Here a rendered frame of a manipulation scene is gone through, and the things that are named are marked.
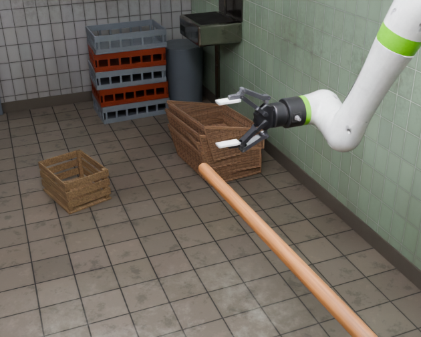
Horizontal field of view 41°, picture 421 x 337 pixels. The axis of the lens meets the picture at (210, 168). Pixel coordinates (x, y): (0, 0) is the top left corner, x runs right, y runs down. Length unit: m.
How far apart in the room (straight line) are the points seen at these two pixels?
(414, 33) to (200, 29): 2.88
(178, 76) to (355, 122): 3.45
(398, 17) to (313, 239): 1.97
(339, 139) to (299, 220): 1.80
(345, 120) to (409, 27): 0.32
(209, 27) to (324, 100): 2.61
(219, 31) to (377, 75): 2.83
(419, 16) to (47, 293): 2.21
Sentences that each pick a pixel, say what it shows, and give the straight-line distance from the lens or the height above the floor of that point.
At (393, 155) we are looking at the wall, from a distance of 2.95.
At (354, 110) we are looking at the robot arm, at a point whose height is 1.25.
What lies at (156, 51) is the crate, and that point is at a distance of 4.76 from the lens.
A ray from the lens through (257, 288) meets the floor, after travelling 2.88.
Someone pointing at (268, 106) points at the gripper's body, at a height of 1.23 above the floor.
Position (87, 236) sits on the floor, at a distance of 3.35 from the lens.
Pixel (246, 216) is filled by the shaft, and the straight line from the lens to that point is 1.19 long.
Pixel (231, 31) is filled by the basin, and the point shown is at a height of 0.82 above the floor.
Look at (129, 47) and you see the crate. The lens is 4.70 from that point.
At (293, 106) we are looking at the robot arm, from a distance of 1.69.
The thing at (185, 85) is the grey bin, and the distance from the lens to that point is 4.99.
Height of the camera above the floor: 1.83
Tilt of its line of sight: 27 degrees down
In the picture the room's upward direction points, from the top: 1 degrees counter-clockwise
